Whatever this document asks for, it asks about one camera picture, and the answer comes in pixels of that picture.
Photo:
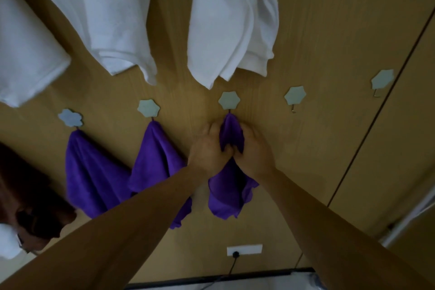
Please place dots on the person's left hand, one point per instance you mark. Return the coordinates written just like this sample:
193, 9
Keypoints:
205, 157

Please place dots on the person's right hand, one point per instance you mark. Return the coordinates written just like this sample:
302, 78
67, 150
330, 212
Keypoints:
255, 157

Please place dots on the person's left thumb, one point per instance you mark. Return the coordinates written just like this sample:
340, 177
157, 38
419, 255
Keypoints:
227, 153

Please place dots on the person's right thumb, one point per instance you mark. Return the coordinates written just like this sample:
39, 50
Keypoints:
238, 157

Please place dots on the purple microfiber cloth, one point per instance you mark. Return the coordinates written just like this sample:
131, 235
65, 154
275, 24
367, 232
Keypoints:
154, 160
229, 191
91, 177

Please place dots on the person's right forearm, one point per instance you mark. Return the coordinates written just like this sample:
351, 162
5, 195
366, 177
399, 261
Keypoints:
333, 238

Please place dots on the person's left forearm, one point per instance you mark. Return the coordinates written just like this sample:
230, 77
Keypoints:
112, 232

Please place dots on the white towel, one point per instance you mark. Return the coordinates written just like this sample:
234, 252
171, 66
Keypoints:
231, 18
23, 62
108, 18

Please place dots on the white metal bar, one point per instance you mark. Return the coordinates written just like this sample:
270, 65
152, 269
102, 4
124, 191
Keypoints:
407, 218

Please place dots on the white face mask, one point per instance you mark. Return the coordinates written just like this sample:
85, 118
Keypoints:
7, 242

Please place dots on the pale flower-shaped wall hook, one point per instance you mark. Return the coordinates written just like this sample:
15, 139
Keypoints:
70, 118
229, 100
295, 95
148, 108
382, 79

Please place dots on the white wall socket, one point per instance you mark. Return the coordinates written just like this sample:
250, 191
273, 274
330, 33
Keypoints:
246, 250

